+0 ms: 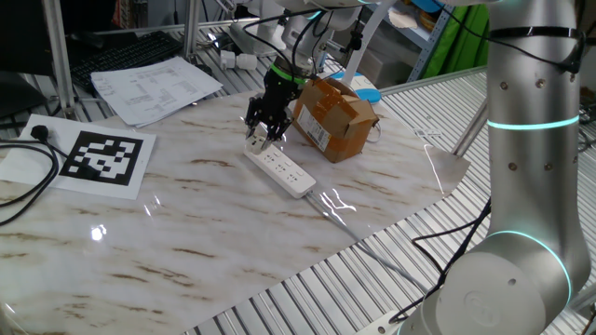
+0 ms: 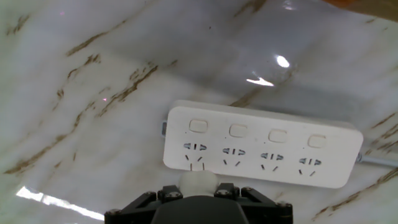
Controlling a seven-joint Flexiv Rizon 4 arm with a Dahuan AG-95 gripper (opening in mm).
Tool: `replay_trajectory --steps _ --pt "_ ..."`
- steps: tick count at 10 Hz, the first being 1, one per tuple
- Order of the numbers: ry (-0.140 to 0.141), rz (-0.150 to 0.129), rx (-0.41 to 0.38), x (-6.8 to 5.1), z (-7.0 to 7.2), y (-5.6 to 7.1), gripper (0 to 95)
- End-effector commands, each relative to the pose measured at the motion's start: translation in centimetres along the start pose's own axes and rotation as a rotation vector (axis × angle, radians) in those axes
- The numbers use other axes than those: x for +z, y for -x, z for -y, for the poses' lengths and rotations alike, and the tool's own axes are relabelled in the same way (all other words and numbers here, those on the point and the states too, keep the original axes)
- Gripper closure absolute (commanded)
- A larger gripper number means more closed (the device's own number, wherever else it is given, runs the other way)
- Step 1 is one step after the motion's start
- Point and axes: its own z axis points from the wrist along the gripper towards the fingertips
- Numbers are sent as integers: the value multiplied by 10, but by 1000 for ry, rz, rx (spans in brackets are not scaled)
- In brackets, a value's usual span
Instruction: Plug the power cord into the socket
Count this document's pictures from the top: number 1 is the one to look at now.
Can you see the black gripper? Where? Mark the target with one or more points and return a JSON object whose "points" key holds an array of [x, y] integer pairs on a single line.
{"points": [[277, 102]]}

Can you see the white plug adapter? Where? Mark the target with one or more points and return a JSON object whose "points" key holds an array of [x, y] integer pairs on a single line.
{"points": [[256, 145]]}

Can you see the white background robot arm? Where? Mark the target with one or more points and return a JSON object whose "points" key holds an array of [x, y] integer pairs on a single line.
{"points": [[267, 32]]}

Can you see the white four-socket power strip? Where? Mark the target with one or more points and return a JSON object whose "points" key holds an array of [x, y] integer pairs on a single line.
{"points": [[288, 174]]}

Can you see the white plastic pipe fitting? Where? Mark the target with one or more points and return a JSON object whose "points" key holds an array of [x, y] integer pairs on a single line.
{"points": [[244, 61]]}

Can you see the taped brown cardboard box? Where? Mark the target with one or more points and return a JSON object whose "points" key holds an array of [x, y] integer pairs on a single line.
{"points": [[344, 125]]}

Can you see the white and blue desk lamp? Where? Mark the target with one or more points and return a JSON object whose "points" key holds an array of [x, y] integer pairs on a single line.
{"points": [[368, 95]]}

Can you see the stack of printed papers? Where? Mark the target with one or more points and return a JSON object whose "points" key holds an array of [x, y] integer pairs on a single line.
{"points": [[153, 90]]}

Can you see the glossy marble pattern mat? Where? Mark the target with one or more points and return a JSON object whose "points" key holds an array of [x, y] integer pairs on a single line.
{"points": [[186, 242]]}

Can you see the black computer keyboard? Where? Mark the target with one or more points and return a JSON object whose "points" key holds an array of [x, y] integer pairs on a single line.
{"points": [[125, 53]]}

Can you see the white label sticker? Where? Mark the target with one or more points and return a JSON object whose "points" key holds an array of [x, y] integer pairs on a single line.
{"points": [[426, 132]]}

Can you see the paper sheet with fiducial marker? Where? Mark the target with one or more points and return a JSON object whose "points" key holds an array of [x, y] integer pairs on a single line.
{"points": [[102, 156]]}

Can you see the grey metal shelf rack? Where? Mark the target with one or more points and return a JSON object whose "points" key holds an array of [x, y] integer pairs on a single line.
{"points": [[433, 42]]}

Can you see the green cloth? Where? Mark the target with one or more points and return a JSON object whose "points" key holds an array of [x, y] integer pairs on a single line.
{"points": [[465, 51]]}

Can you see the aluminium frame post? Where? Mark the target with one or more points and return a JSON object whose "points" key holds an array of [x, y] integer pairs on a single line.
{"points": [[468, 135], [191, 32], [58, 56]]}

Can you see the aluminium frame crossbar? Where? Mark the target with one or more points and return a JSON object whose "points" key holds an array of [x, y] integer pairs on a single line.
{"points": [[153, 28]]}

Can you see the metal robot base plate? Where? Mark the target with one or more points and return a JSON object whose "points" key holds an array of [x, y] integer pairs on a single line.
{"points": [[379, 326]]}

